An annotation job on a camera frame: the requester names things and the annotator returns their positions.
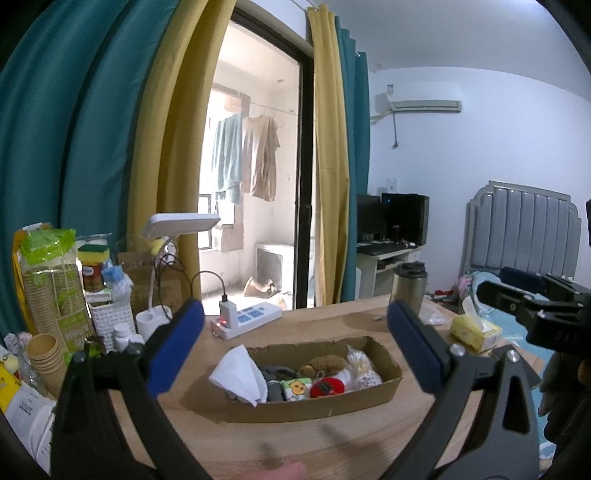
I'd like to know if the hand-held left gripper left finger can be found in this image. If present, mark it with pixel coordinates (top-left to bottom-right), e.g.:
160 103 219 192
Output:
50 299 213 480

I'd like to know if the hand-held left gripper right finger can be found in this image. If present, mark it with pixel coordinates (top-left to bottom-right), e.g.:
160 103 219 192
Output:
383 300 541 480

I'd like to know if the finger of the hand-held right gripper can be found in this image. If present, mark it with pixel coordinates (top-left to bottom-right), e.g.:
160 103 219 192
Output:
475 281 532 320
501 267 550 296

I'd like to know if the clear plastic snack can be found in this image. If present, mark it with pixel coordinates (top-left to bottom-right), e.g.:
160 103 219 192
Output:
344 346 384 391

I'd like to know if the white tissue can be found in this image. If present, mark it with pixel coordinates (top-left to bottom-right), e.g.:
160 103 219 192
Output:
209 345 269 407

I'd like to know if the brown plush toy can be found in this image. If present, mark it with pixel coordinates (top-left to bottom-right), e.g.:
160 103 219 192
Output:
298 354 347 379

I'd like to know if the red soft toy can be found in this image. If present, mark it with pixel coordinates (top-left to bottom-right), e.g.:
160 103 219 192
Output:
309 377 346 398

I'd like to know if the cardboard box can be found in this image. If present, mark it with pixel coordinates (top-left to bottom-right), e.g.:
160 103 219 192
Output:
178 336 403 424

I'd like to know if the grey soft item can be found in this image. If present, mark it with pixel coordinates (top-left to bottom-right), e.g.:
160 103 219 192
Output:
259 366 296 402

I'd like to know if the person's right hand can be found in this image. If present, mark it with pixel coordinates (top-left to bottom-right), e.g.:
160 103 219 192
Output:
538 353 591 457

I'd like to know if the bed with blue bedding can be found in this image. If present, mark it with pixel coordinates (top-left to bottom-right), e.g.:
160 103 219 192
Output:
457 270 555 354

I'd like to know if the yellow tissue box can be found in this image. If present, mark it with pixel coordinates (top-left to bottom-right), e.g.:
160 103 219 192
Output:
450 295 503 352

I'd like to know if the grey padded headboard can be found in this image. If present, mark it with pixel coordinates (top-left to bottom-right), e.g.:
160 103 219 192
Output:
459 181 583 282

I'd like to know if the stainless steel tumbler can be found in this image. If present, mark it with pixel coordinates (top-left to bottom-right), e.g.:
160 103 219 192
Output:
392 261 428 317

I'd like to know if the white charger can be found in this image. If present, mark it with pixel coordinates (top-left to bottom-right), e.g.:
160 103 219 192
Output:
218 295 237 329

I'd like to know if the white plastic basket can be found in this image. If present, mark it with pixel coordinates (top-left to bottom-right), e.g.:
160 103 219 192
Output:
88 295 134 354

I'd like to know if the white power strip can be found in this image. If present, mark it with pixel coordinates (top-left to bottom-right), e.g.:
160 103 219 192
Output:
210 302 283 341

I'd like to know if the white computer desk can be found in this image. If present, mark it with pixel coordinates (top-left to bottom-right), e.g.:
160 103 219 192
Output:
356 242 423 298

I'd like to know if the blue and white packet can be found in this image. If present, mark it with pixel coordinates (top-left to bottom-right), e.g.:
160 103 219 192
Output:
102 265 134 301

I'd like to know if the yellow and white toy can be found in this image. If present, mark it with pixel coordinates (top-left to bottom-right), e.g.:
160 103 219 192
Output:
148 236 176 257

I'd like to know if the glass jar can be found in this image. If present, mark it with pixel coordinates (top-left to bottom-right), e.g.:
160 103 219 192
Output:
81 263 106 292

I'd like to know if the black monitor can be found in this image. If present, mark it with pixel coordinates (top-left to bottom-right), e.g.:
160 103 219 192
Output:
356 194 384 243
381 193 430 247

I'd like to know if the white desk lamp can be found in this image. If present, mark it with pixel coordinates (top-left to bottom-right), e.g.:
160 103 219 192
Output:
136 212 221 342

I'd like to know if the yellow and green sponge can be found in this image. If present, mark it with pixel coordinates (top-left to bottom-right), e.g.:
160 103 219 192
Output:
78 244 110 266

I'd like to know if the outdoor air conditioner unit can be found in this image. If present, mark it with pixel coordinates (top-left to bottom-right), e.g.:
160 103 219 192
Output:
255 244 296 289

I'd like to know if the green paper cup package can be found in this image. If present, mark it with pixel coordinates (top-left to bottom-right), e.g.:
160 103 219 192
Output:
18 226 95 356

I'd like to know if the stack of brown paper cups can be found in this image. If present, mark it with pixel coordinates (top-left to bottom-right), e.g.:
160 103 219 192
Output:
25 333 65 398

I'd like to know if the white paper bag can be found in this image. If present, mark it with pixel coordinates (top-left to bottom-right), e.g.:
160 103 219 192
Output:
2 383 57 476

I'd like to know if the yellow packet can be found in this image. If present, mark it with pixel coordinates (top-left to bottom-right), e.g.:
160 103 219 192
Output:
0 346 21 416

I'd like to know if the teal curtain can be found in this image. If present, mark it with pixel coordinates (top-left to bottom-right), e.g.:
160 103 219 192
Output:
0 0 185 333
335 28 371 303

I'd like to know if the hanging blue shirt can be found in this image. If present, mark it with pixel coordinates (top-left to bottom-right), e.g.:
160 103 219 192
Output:
210 113 243 204

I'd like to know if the white air conditioner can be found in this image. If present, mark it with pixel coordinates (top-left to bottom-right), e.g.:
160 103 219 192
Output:
374 88 462 121

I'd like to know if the yellow curtain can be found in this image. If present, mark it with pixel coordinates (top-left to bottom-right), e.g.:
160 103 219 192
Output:
307 7 350 308
124 0 236 315

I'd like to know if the hanging beige shirt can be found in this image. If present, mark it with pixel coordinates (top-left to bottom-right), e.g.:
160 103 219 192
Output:
241 115 281 201

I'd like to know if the black cable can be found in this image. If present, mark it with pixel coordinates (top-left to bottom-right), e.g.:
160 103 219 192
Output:
152 251 229 324

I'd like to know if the black door frame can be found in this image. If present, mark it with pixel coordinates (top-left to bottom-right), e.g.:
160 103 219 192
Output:
231 11 317 310

